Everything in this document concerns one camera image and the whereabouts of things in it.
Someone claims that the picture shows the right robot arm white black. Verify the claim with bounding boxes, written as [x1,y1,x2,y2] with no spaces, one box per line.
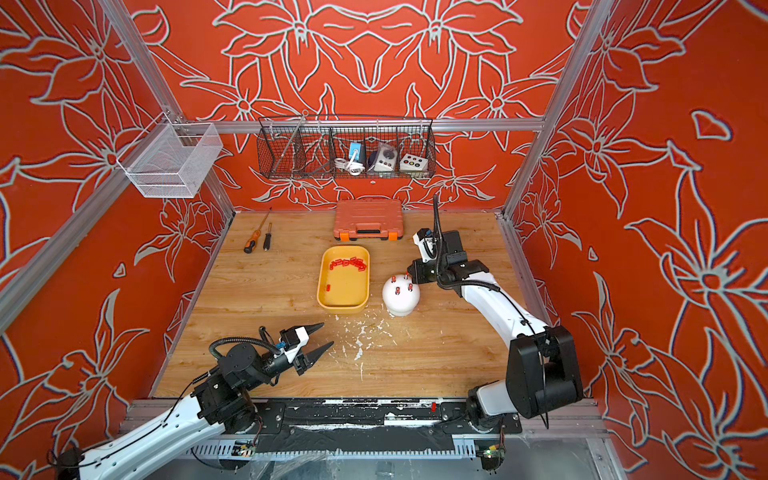
[407,197,584,429]

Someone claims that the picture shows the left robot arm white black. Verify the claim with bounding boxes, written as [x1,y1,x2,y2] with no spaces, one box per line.
[50,323,334,479]

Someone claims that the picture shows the white dome screw fixture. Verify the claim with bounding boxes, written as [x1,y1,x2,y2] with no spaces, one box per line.
[382,273,421,317]

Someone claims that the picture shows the red sleeves pile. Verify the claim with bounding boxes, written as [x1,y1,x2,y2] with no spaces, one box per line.
[328,257,368,272]

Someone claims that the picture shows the yellow plastic tray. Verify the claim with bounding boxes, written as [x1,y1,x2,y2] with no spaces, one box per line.
[316,245,371,315]

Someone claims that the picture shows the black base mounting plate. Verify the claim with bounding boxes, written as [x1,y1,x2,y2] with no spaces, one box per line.
[220,398,522,457]

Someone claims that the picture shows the orange tool case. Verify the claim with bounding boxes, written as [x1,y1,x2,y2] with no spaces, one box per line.
[333,198,404,242]

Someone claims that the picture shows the white button box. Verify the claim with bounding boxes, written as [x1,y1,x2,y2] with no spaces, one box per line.
[399,154,428,175]

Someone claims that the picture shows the white round dial device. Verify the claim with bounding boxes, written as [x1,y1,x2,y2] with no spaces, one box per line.
[373,145,398,173]

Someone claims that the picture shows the blue white small box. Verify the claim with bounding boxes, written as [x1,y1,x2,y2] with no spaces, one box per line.
[348,142,363,164]

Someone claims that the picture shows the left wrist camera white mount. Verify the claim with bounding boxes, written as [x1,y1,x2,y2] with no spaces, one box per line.
[276,326,310,364]

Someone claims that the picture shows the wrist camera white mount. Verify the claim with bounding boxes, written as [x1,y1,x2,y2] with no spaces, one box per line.
[412,228,437,263]
[276,326,310,364]

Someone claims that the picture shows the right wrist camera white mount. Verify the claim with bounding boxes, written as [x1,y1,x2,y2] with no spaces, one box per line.
[412,228,437,263]

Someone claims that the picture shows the black handled screwdriver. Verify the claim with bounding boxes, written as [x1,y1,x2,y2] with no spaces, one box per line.
[263,223,272,251]

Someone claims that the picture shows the orange handled screwdriver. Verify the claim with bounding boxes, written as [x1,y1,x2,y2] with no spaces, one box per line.
[243,210,271,254]

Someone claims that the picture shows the black wire wall basket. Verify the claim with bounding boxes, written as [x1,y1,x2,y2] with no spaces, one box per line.
[257,114,437,180]

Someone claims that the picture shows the clear acrylic wall box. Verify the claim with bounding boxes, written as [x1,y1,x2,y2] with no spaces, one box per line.
[117,123,223,199]

